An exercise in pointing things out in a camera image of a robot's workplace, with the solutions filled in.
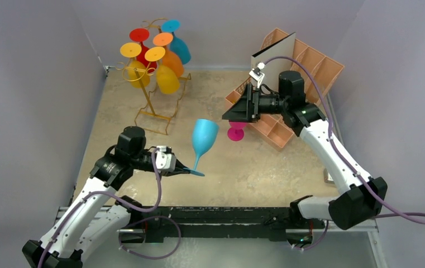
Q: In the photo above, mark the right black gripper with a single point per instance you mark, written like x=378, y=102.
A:
x=253, y=104

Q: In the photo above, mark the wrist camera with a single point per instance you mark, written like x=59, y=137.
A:
x=257, y=75
x=165, y=160

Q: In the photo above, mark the pink wine glass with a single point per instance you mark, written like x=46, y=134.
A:
x=236, y=130

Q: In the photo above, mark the gold wire glass rack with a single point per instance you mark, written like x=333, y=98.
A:
x=154, y=28

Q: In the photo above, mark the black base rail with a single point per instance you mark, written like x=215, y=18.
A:
x=276, y=224

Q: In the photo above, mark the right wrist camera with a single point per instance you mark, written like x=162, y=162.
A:
x=257, y=75

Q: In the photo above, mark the white binder folder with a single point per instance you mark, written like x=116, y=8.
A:
x=277, y=43

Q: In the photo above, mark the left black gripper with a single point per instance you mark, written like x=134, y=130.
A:
x=178, y=166

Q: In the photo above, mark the yellow wine glass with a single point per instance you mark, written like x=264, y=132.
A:
x=166, y=78
x=134, y=71

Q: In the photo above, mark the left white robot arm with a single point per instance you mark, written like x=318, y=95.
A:
x=97, y=211

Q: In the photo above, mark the blue wine glass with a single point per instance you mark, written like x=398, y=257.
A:
x=203, y=138
x=177, y=45

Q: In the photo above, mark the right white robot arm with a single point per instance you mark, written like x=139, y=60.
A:
x=359, y=192

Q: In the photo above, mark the peach plastic file organizer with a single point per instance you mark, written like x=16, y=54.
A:
x=325, y=70

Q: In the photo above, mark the orange wine glass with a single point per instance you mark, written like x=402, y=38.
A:
x=170, y=59

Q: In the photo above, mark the red wine glass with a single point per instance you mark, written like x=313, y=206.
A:
x=138, y=36

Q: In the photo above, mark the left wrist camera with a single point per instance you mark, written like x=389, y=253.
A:
x=165, y=160

